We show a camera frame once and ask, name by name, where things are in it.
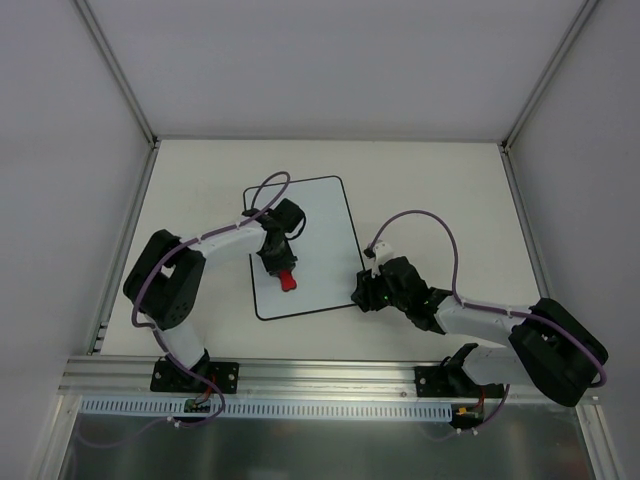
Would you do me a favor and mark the red whiteboard eraser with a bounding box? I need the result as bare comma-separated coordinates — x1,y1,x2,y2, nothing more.
278,270,297,292

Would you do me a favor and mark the white whiteboard black frame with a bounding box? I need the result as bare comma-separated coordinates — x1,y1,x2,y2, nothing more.
249,175,364,321

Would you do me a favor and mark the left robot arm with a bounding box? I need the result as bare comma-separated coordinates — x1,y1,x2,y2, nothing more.
123,199,306,393

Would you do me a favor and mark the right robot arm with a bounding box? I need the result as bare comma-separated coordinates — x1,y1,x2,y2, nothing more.
351,256,609,407

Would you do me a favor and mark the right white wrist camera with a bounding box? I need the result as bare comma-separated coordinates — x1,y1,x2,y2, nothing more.
363,240,395,264

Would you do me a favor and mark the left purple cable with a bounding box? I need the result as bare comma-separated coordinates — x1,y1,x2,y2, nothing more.
79,172,291,448

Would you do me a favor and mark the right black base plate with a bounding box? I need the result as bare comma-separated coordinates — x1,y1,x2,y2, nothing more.
413,366,505,399

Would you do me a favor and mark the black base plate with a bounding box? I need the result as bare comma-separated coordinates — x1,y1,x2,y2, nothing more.
149,357,240,394
413,366,505,399

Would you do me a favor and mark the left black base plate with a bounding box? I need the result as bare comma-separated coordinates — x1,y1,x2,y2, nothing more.
149,357,240,394

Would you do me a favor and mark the left aluminium frame post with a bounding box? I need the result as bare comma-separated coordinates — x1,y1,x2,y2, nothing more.
70,0,158,148

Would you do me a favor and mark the aluminium frame post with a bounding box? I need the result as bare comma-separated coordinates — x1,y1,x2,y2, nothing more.
501,0,601,152
70,0,158,148

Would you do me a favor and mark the white slotted cable duct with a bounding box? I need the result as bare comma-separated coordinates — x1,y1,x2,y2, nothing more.
79,396,453,423

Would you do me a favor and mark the right aluminium frame post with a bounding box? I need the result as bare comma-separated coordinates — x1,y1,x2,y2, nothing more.
501,0,601,152

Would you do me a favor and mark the aluminium mounting rail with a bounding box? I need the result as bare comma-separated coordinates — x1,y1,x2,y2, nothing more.
56,354,599,404

